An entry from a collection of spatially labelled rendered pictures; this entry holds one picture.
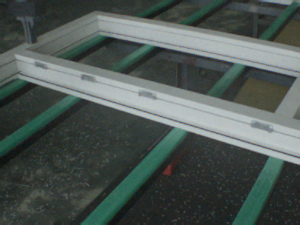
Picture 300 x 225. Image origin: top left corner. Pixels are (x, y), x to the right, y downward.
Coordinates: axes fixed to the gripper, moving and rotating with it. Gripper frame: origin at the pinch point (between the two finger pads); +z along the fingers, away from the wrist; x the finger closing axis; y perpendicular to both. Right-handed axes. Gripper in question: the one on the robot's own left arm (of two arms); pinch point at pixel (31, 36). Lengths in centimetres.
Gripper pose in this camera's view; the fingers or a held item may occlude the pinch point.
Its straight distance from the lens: 138.8
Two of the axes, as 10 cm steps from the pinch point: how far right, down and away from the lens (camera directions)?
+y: 5.3, -4.4, 7.2
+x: -8.4, -2.5, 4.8
